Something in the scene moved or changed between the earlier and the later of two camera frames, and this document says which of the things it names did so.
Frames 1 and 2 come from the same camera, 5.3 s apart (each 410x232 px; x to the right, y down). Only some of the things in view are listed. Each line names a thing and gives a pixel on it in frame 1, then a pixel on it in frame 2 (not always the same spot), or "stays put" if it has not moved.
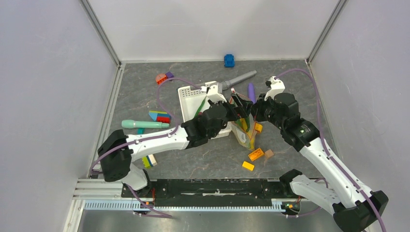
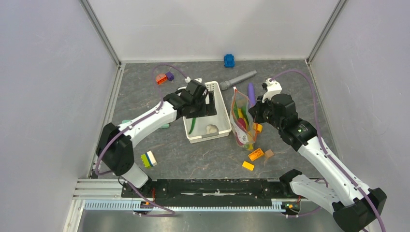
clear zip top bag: [244, 130] stays put
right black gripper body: [265, 112] stays put
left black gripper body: [234, 113] → [200, 108]
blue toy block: [229, 60] stays put
